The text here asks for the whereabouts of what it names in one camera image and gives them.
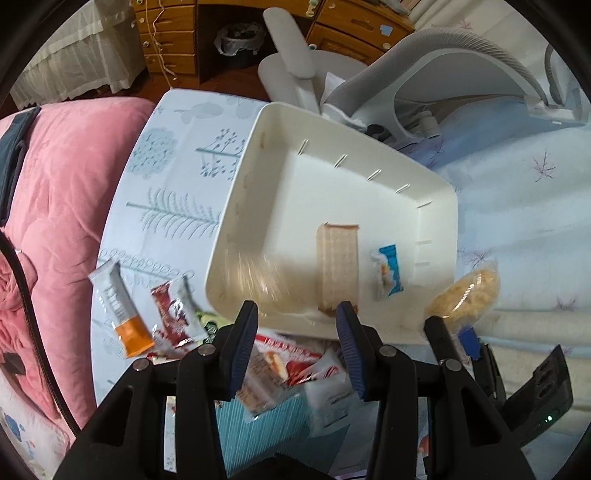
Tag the pink blanket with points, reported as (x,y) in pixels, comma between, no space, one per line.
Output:
(69,184)

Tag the red white pastry packet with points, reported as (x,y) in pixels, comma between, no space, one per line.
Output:
(268,369)

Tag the orange white snack bar packet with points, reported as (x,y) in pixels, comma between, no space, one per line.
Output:
(134,334)

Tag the white lace curtain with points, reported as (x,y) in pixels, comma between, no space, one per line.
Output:
(69,55)

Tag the tan wafer packet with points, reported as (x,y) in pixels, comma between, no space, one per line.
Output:
(337,263)

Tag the wooden desk with drawers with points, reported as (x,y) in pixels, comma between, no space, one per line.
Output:
(351,27)

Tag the light printed cloth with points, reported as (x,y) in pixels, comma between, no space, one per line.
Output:
(27,438)

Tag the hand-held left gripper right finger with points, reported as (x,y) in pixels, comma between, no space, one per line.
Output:
(351,341)

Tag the grey office chair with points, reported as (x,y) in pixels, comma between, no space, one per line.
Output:
(415,69)

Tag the white plastic bin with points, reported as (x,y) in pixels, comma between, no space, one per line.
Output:
(346,184)

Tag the yellow snack packet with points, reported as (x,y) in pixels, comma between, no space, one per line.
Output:
(466,295)

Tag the brown white snack packet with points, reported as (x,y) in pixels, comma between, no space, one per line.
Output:
(173,318)

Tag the black trash bin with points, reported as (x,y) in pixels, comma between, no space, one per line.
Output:
(240,44)

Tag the green snack packet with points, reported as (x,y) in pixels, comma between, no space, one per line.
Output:
(210,325)

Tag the dark grey cloth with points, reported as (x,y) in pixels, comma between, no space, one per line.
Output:
(14,157)

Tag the blue white candy packet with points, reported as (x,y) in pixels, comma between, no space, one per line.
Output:
(388,272)

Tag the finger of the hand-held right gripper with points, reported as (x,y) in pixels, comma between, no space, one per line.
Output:
(438,337)
(489,374)

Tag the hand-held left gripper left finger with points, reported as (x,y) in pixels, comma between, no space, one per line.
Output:
(242,341)

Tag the tree print tablecloth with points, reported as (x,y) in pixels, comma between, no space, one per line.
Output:
(175,194)

